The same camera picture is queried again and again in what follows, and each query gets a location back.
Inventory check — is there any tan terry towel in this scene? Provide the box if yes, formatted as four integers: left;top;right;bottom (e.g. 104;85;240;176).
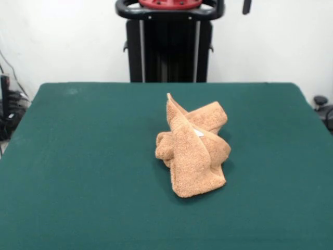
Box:
155;92;232;199

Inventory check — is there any dark green table cloth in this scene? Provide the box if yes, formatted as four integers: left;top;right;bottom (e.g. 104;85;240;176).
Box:
0;82;333;250

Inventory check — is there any black box with red mark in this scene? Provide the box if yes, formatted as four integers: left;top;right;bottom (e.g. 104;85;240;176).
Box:
0;74;11;123

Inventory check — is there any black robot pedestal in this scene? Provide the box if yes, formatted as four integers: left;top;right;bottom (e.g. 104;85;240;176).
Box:
116;0;226;83

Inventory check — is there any thin grey wall cable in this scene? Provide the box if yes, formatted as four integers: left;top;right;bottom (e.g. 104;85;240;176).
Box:
0;49;29;98

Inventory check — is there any black cable bundle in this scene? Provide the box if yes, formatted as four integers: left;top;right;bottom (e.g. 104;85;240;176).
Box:
0;90;31;141

